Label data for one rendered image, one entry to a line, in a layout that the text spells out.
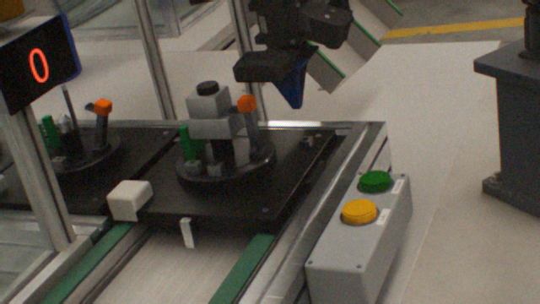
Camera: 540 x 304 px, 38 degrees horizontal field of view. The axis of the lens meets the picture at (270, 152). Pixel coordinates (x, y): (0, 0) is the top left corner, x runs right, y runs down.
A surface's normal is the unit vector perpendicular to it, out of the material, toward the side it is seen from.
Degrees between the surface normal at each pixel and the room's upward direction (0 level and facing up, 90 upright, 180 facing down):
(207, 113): 90
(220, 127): 90
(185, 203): 0
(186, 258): 0
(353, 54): 45
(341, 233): 0
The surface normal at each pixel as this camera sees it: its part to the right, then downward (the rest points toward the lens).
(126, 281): -0.18, -0.88
